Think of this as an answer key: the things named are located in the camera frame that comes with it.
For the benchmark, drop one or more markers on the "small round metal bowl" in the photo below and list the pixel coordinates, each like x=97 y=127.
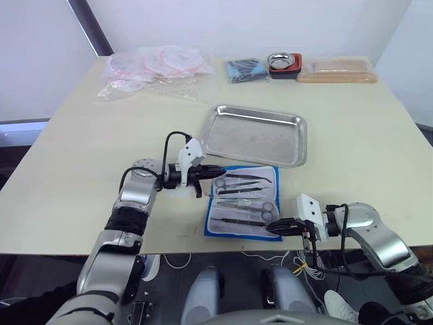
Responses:
x=280 y=61

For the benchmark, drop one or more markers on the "straight ribbed metal tweezers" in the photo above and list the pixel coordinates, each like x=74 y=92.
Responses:
x=233 y=203

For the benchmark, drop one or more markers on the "blue black packaged kit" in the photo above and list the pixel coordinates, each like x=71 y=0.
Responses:
x=247 y=69

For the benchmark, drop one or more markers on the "blue zippered instrument pack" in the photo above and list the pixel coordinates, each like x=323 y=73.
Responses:
x=236 y=236

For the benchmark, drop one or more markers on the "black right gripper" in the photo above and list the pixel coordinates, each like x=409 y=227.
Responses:
x=304 y=228

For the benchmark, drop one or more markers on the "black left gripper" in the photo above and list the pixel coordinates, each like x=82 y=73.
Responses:
x=198 y=176

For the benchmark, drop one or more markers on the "red plastic tray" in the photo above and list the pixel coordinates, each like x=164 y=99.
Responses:
x=298 y=62

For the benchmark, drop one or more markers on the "grey rounded leg cover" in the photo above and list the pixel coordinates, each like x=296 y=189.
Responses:
x=203 y=294
x=287 y=291

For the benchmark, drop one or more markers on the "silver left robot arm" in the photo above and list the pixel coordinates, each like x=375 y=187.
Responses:
x=135 y=189

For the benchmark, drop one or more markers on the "blue and white rounded object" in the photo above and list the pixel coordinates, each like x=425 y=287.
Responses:
x=152 y=267

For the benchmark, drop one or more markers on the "crumpled clear plastic bag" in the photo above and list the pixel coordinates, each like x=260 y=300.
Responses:
x=162 y=88

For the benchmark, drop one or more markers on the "clear bag with pink tubing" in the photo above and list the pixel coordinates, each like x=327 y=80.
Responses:
x=123 y=72

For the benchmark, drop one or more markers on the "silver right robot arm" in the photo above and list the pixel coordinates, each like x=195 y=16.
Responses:
x=365 y=216

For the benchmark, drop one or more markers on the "metal surgical scissors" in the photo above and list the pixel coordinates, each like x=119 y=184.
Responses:
x=258 y=208

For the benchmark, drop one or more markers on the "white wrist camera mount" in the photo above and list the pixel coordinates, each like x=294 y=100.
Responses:
x=309 y=208
x=189 y=150

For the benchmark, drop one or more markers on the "clear pack of wooden sticks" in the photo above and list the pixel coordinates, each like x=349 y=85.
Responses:
x=338 y=65

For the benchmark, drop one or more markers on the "black plastic tray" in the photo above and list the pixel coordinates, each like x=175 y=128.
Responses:
x=285 y=76

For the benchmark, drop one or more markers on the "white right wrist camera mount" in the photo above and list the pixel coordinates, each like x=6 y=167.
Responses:
x=309 y=208

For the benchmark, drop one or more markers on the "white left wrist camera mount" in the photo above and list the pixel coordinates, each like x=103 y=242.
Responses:
x=189 y=150

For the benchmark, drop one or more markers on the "grey chest plate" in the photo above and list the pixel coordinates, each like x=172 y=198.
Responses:
x=270 y=320

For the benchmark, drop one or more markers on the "curved metal tweezers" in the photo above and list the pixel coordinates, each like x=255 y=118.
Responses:
x=247 y=177

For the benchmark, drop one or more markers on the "dark grey side bench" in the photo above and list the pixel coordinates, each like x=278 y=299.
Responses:
x=20 y=133

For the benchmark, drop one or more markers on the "clear bag with large disc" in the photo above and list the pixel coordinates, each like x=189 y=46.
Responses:
x=176 y=61

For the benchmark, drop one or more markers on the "dark grey slanted beam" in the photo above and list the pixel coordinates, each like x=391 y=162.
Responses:
x=96 y=30

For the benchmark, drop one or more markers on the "white shoe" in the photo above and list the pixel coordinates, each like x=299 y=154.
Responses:
x=340 y=304

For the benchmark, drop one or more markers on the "wooden board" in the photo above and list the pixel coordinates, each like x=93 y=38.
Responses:
x=338 y=79

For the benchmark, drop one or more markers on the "rectangular metal tray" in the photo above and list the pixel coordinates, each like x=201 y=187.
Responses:
x=253 y=135

